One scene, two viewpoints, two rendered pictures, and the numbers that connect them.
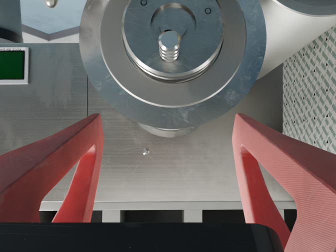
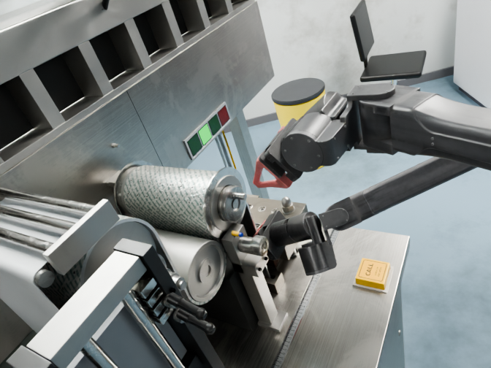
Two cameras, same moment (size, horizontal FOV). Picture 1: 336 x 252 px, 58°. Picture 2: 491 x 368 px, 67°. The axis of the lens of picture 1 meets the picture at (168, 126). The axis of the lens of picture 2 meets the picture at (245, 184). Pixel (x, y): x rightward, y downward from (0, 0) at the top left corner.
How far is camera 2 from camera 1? 61 cm
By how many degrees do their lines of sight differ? 56
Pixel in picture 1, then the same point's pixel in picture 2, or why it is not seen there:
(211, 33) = (228, 210)
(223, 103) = (209, 194)
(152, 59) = (235, 189)
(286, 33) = (185, 242)
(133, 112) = (226, 170)
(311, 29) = (185, 249)
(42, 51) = (185, 162)
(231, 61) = (213, 209)
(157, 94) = (224, 180)
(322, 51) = not seen: hidden behind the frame
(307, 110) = not seen: hidden behind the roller
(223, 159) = (64, 176)
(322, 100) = not seen: hidden behind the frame
